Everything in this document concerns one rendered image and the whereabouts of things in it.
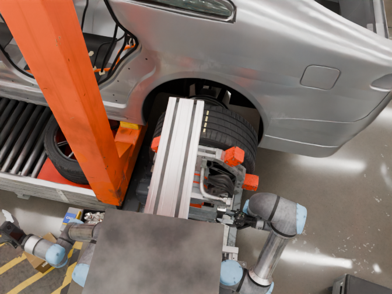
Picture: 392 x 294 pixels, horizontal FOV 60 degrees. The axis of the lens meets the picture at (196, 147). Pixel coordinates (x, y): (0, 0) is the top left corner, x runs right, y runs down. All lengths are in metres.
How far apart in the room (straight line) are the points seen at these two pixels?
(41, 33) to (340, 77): 1.33
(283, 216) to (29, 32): 1.15
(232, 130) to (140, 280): 1.35
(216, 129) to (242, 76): 0.32
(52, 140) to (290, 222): 1.90
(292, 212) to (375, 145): 2.30
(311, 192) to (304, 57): 1.67
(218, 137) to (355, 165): 1.88
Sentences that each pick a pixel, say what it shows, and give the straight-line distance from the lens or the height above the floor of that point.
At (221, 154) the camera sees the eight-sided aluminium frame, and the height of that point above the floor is 1.12.
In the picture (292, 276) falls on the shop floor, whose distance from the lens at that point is 2.88.
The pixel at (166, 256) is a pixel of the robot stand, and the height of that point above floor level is 2.03.
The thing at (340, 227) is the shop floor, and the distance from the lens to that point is 3.14.
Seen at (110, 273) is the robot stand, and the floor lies 2.03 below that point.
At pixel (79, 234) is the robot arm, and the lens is 1.56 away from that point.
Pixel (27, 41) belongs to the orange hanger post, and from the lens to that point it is 1.30.
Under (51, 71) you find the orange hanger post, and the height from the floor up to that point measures 1.78.
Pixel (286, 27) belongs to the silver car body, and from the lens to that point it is 1.68.
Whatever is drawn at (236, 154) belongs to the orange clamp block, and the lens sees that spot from 1.82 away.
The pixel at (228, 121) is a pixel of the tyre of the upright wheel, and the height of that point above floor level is 1.15.
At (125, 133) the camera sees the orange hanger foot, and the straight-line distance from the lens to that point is 2.47.
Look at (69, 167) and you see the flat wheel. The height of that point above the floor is 0.50.
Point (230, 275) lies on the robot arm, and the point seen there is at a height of 1.05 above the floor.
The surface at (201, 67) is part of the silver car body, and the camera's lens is 1.84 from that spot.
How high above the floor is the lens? 2.70
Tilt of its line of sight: 58 degrees down
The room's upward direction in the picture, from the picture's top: 4 degrees clockwise
